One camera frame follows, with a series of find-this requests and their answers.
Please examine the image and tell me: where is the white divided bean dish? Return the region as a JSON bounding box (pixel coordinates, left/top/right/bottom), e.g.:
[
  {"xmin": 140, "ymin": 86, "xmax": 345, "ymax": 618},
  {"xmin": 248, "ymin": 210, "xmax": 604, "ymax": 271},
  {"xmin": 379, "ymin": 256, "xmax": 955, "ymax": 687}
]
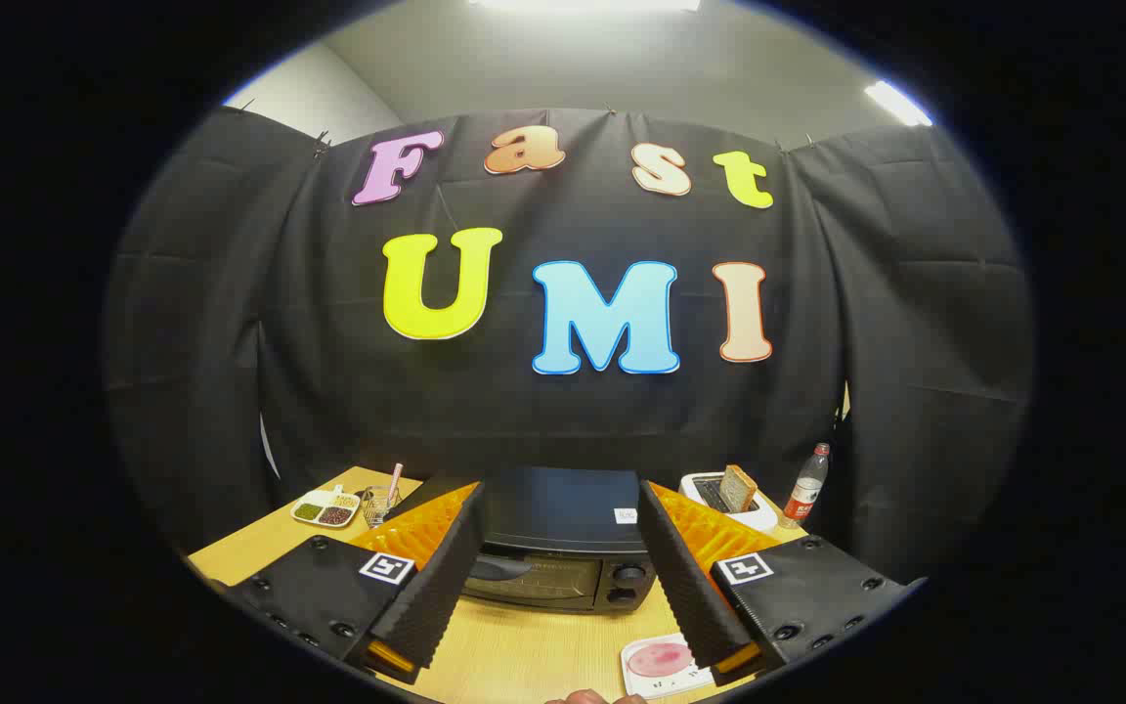
[{"xmin": 290, "ymin": 486, "xmax": 362, "ymax": 529}]

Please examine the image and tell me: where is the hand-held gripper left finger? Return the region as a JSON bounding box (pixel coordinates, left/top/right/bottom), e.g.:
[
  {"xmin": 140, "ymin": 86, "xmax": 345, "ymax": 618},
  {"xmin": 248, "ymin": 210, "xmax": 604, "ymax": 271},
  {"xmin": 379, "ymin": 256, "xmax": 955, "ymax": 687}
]
[{"xmin": 231, "ymin": 481, "xmax": 488, "ymax": 685}]

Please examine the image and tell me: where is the white square plate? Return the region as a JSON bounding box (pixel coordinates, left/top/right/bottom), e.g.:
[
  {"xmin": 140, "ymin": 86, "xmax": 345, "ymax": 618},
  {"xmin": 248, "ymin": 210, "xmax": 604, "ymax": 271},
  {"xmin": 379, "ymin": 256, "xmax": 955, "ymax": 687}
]
[{"xmin": 620, "ymin": 633, "xmax": 720, "ymax": 700}]

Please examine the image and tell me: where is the white pop-up toaster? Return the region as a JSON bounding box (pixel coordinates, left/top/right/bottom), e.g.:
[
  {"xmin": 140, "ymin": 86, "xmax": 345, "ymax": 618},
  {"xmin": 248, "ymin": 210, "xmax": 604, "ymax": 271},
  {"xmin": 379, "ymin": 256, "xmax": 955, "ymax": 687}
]
[{"xmin": 678, "ymin": 472, "xmax": 781, "ymax": 534}]

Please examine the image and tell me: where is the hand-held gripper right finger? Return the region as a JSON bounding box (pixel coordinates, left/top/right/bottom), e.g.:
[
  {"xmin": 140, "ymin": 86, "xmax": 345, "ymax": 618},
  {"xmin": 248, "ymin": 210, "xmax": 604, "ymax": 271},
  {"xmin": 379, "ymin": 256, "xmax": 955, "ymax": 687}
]
[{"xmin": 637, "ymin": 479, "xmax": 926, "ymax": 685}]

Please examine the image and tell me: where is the long ceiling light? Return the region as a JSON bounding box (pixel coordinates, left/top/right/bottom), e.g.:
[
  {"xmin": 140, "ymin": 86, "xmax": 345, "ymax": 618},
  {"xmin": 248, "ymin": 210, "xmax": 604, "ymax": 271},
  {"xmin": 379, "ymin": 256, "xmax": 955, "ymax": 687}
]
[
  {"xmin": 864, "ymin": 80, "xmax": 933, "ymax": 126},
  {"xmin": 470, "ymin": 0, "xmax": 701, "ymax": 13}
]

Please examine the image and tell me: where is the pink ham slice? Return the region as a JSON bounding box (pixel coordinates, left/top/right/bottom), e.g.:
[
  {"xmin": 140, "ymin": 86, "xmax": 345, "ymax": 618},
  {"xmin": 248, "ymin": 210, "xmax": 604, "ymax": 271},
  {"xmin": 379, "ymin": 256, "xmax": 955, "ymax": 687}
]
[{"xmin": 627, "ymin": 642, "xmax": 694, "ymax": 680}]

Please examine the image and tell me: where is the red label water bottle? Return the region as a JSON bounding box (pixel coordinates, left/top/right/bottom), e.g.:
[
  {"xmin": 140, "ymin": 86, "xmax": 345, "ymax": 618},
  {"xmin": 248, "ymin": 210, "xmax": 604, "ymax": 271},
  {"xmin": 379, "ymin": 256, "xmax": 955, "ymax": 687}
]
[{"xmin": 782, "ymin": 443, "xmax": 831, "ymax": 529}]

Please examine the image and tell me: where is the brown bread slice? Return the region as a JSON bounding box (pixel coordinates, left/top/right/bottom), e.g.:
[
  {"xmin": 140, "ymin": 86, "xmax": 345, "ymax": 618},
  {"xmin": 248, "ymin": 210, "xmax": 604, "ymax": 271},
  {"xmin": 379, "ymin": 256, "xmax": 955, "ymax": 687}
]
[{"xmin": 719, "ymin": 464, "xmax": 759, "ymax": 514}]

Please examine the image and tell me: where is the clear glass cup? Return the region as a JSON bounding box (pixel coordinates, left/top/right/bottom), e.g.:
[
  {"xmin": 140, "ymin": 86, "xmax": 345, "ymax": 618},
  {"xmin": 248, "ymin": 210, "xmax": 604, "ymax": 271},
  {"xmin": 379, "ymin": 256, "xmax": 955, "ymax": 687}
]
[{"xmin": 363, "ymin": 484, "xmax": 403, "ymax": 529}]

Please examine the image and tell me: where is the black toaster oven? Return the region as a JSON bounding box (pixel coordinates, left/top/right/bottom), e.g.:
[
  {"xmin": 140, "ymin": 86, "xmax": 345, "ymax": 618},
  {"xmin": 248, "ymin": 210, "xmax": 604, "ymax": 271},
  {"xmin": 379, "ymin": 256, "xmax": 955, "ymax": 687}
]
[{"xmin": 382, "ymin": 466, "xmax": 662, "ymax": 615}]

